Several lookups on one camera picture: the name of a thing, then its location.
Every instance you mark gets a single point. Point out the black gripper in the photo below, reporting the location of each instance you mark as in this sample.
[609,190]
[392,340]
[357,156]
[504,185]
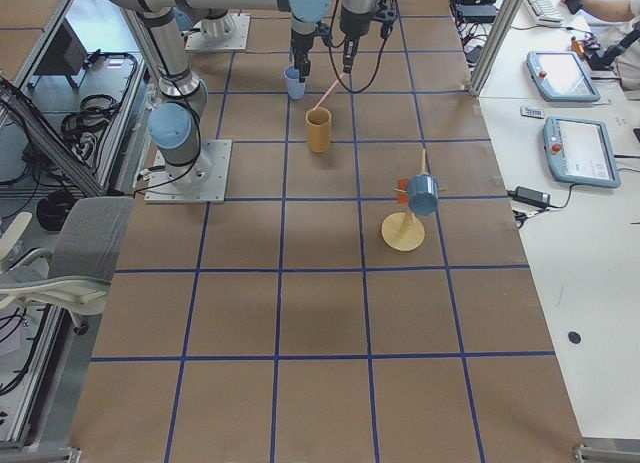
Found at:
[351,45]
[300,47]

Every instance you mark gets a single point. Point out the light blue plastic cup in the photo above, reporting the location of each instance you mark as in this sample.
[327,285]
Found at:
[295,85]

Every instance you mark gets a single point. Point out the pink chopstick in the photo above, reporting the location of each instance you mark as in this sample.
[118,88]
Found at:
[337,82]

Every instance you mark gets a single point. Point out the person's forearm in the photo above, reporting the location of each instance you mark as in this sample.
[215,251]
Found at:
[612,10]

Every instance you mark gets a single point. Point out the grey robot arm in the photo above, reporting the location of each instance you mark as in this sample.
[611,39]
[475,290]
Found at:
[181,85]
[212,15]

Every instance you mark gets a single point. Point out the orange cup on stand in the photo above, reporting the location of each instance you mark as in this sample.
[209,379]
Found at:
[402,192]

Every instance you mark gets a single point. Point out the blue cup on stand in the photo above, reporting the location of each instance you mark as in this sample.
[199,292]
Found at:
[422,192]

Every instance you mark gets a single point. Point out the wooden cup tree stand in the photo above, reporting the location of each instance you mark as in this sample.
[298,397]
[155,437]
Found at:
[404,231]

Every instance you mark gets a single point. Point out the bamboo cylinder holder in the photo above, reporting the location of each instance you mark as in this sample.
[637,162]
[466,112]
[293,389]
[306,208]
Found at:
[318,124]

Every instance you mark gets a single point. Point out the small white label box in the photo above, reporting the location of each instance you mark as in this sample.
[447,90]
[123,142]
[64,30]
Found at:
[532,112]

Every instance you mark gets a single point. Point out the white keyboard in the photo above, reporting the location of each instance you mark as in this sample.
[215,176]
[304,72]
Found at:
[543,12]

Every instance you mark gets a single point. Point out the upper teach pendant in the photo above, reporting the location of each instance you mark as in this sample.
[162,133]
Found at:
[560,77]

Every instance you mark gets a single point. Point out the teach pendant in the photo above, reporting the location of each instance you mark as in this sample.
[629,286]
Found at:
[560,77]
[579,151]

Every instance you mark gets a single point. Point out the black power adapter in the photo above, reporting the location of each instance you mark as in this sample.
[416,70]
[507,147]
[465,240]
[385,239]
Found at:
[531,197]

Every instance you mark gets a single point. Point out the lower teach pendant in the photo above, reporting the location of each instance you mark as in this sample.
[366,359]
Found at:
[579,151]

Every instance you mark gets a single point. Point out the grey office chair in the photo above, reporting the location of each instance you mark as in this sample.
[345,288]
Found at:
[76,274]

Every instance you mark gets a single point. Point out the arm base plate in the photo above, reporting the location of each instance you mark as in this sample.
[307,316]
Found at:
[206,181]
[226,34]

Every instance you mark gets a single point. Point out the aluminium frame post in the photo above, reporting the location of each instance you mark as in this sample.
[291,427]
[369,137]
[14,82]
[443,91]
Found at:
[498,32]

